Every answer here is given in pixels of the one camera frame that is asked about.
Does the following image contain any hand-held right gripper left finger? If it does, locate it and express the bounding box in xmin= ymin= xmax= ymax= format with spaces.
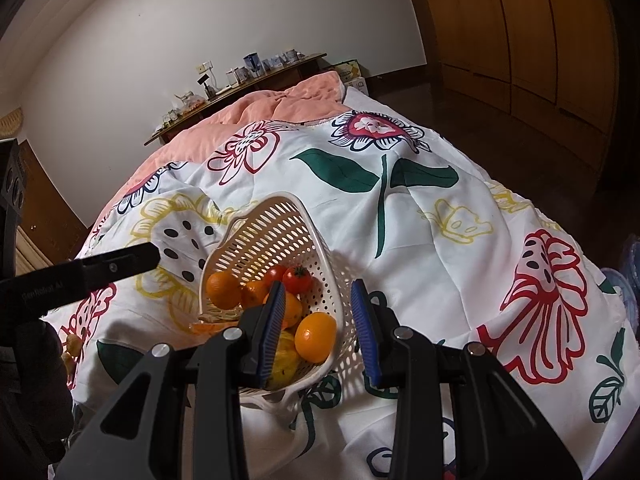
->
xmin=52 ymin=282 xmax=287 ymax=480

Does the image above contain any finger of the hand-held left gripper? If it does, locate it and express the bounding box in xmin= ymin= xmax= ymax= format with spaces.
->
xmin=77 ymin=243 xmax=162 ymax=285

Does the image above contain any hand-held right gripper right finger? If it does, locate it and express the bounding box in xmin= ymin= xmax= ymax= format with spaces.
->
xmin=350 ymin=280 xmax=583 ymax=480

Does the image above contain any orange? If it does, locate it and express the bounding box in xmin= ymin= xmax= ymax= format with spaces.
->
xmin=241 ymin=280 xmax=271 ymax=309
xmin=206 ymin=270 xmax=242 ymax=310
xmin=294 ymin=311 xmax=337 ymax=364
xmin=282 ymin=296 xmax=304 ymax=328

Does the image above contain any cream plastic perforated basket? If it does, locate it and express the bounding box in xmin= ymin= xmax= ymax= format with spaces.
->
xmin=199 ymin=191 xmax=358 ymax=413

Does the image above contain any yellow striped fruit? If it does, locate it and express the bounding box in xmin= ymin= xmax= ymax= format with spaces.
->
xmin=265 ymin=330 xmax=302 ymax=391

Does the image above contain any beige curtain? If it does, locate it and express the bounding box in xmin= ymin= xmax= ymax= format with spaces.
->
xmin=14 ymin=225 xmax=56 ymax=276

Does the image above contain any wooden door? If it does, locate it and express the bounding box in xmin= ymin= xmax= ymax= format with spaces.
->
xmin=20 ymin=140 xmax=93 ymax=261

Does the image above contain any white floral printed blanket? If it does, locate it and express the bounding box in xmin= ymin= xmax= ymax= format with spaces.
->
xmin=65 ymin=85 xmax=640 ymax=480

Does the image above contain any row of small bottles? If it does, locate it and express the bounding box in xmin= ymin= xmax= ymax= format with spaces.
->
xmin=157 ymin=109 xmax=186 ymax=131

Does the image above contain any pink quilt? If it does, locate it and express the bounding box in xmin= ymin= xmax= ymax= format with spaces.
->
xmin=90 ymin=71 xmax=346 ymax=231

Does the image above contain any wooden headboard shelf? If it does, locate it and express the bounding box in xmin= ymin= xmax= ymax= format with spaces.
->
xmin=144 ymin=52 xmax=328 ymax=147

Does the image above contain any grey blue shoe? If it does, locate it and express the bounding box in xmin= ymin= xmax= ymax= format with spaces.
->
xmin=600 ymin=240 xmax=640 ymax=323

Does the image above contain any cardboard box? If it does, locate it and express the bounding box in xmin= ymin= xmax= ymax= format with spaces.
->
xmin=330 ymin=59 xmax=371 ymax=95

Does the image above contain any wooden wardrobe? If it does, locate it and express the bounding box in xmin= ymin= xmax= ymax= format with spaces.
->
xmin=410 ymin=0 xmax=621 ymax=171

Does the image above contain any yellow wall decoration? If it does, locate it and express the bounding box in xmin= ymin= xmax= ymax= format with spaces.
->
xmin=0 ymin=107 xmax=25 ymax=137

